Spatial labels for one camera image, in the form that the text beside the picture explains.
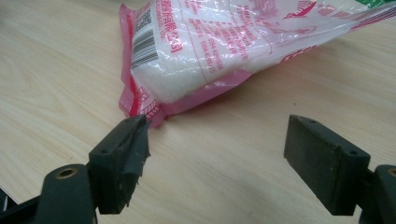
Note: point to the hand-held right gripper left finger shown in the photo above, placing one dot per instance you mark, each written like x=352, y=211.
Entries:
x=118, y=168

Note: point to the pink and white plastic bag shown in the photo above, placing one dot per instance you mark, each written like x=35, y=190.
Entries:
x=199, y=53

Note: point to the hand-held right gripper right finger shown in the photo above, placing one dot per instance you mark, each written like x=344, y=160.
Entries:
x=323, y=165

